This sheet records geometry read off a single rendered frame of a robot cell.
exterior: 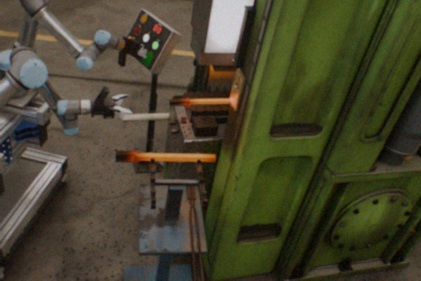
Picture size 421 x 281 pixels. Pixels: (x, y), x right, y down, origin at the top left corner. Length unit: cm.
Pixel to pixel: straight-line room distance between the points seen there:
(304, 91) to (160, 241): 91
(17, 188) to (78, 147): 73
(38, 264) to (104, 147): 109
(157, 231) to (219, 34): 93
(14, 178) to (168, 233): 131
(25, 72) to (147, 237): 87
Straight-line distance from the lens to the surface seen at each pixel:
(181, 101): 220
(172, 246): 190
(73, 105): 214
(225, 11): 188
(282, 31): 160
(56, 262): 275
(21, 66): 194
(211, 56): 202
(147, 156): 187
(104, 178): 316
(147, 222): 197
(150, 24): 263
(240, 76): 184
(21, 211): 272
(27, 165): 301
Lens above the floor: 226
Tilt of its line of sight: 37 degrees down
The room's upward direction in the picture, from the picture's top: 11 degrees clockwise
